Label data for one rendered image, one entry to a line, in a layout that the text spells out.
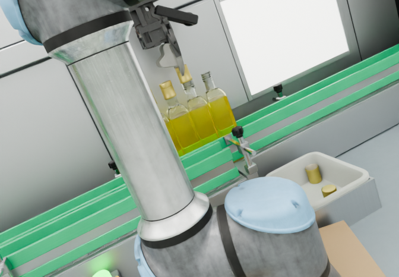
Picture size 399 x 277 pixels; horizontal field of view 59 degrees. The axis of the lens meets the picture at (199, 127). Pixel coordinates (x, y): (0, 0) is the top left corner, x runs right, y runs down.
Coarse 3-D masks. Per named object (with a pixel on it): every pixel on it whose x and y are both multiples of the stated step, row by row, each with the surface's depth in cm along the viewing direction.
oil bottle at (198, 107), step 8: (200, 96) 97; (192, 104) 95; (200, 104) 96; (192, 112) 96; (200, 112) 96; (208, 112) 97; (200, 120) 97; (208, 120) 97; (200, 128) 97; (208, 128) 98; (216, 128) 98; (200, 136) 98; (208, 136) 98; (216, 136) 99
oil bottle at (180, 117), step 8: (168, 112) 95; (176, 112) 94; (184, 112) 95; (176, 120) 95; (184, 120) 95; (192, 120) 97; (176, 128) 95; (184, 128) 96; (192, 128) 96; (176, 136) 97; (184, 136) 96; (192, 136) 97; (184, 144) 96; (192, 144) 97; (200, 144) 98; (184, 152) 97
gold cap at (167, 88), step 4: (168, 80) 95; (160, 84) 94; (164, 84) 93; (168, 84) 94; (160, 88) 94; (164, 88) 94; (168, 88) 94; (172, 88) 94; (164, 92) 94; (168, 92) 94; (172, 92) 94; (164, 96) 95; (168, 96) 94; (172, 96) 94
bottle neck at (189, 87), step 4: (184, 84) 95; (188, 84) 95; (192, 84) 96; (184, 88) 96; (188, 88) 95; (192, 88) 96; (188, 92) 96; (192, 92) 96; (196, 92) 97; (188, 96) 97; (192, 96) 96
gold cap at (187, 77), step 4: (184, 64) 96; (176, 68) 94; (176, 72) 95; (188, 72) 95; (180, 76) 95; (184, 76) 94; (188, 76) 95; (180, 80) 95; (184, 80) 95; (188, 80) 95
